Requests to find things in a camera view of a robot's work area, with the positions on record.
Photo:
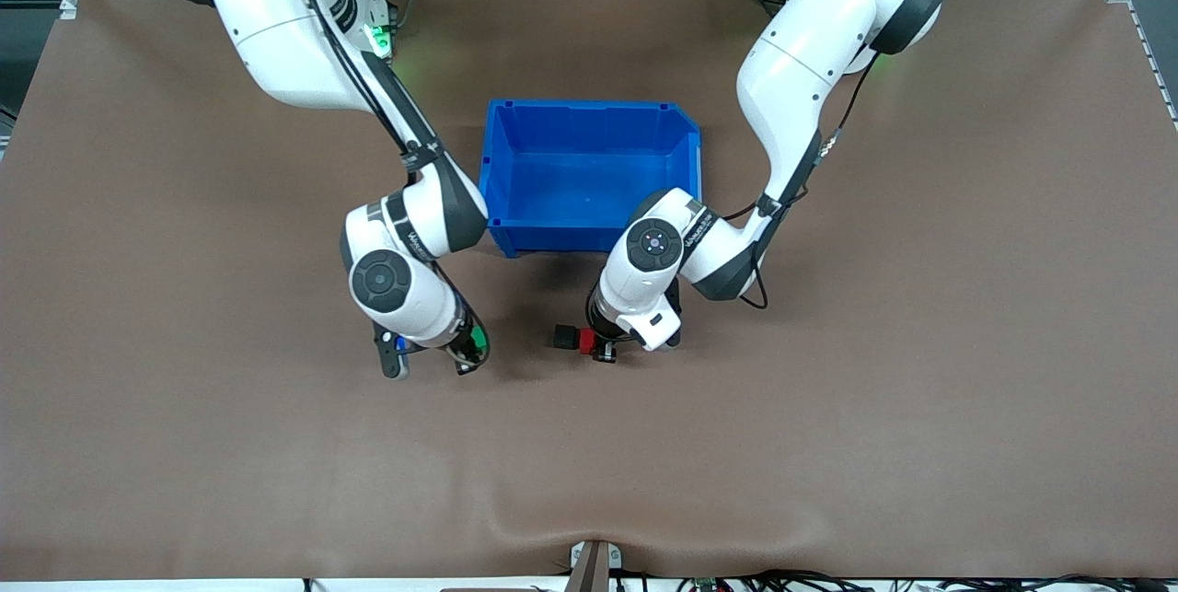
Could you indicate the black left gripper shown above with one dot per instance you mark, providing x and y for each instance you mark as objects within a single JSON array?
[{"x": 600, "y": 327}]

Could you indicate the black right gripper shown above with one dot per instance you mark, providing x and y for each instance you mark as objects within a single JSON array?
[{"x": 467, "y": 348}]

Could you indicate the red cube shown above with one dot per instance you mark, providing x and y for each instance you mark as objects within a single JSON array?
[{"x": 586, "y": 342}]

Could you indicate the green cube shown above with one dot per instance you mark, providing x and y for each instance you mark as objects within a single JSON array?
[{"x": 477, "y": 337}]

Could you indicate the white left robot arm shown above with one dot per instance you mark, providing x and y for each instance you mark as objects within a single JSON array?
[{"x": 663, "y": 251}]

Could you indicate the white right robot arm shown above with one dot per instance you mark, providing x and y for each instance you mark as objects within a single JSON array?
[{"x": 405, "y": 279}]

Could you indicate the black cube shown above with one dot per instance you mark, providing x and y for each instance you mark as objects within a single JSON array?
[{"x": 565, "y": 337}]

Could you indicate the brown table mat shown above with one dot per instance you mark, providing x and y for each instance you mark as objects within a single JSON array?
[{"x": 589, "y": 445}]

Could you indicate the blue plastic bin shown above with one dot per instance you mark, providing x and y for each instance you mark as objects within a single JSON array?
[{"x": 571, "y": 178}]

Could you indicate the metal table clamp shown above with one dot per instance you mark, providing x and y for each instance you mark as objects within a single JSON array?
[{"x": 594, "y": 564}]

